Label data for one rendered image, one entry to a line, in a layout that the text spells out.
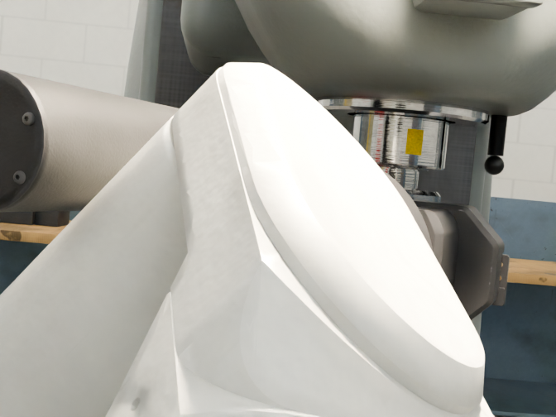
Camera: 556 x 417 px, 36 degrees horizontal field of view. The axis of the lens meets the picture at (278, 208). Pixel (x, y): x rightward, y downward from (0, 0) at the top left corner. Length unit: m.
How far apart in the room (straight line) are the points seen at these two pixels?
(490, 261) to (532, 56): 0.09
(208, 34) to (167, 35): 0.27
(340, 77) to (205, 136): 0.20
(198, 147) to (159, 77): 0.62
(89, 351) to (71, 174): 0.04
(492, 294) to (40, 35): 4.45
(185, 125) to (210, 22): 0.35
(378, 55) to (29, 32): 4.44
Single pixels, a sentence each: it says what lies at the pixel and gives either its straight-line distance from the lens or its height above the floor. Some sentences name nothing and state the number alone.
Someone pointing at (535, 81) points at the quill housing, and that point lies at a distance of 0.39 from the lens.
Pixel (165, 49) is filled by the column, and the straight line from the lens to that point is 0.80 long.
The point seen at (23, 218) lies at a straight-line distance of 4.21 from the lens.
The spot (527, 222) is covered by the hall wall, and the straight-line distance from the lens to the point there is 4.93.
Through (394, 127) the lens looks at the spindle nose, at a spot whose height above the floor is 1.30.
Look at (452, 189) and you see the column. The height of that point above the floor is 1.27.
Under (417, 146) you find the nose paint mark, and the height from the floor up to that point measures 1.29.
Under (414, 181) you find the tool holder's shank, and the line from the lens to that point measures 0.43.
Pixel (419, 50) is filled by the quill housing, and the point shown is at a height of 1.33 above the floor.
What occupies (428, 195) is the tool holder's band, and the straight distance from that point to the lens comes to 0.42.
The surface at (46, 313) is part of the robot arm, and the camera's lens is 0.21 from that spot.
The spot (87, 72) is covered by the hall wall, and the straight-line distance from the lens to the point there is 4.70.
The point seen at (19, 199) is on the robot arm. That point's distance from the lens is 0.21.
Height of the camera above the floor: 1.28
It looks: 3 degrees down
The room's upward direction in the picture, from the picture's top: 5 degrees clockwise
